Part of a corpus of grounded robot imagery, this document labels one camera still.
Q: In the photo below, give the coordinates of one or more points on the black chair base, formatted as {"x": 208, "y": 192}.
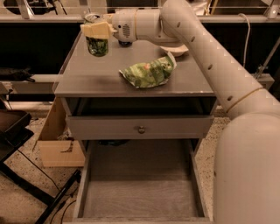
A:
{"x": 18, "y": 206}

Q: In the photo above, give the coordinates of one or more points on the closed grey top drawer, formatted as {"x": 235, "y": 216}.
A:
{"x": 126, "y": 127}

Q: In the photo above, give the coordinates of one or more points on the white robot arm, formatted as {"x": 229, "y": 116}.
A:
{"x": 246, "y": 183}

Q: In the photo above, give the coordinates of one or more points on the blue soda can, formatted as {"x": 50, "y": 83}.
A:
{"x": 124, "y": 44}

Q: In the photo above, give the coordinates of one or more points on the round metal drawer knob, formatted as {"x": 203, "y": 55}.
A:
{"x": 141, "y": 129}

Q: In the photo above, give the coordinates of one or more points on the green chip bag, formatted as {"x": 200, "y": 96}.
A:
{"x": 151, "y": 74}

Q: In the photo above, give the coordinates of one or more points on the white paper bowl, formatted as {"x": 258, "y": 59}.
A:
{"x": 175, "y": 51}

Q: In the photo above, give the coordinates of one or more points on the open grey middle drawer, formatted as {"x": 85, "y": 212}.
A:
{"x": 140, "y": 182}

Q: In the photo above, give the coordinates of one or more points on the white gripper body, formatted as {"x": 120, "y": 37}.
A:
{"x": 123, "y": 25}

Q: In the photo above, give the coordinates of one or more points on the cardboard box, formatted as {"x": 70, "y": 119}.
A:
{"x": 56, "y": 146}

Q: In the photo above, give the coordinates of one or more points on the green soda can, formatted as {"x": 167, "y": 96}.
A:
{"x": 97, "y": 47}

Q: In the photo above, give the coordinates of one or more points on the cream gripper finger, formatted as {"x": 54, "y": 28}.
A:
{"x": 107, "y": 17}
{"x": 102, "y": 30}

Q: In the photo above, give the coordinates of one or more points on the metal railing frame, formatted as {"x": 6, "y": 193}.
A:
{"x": 77, "y": 9}

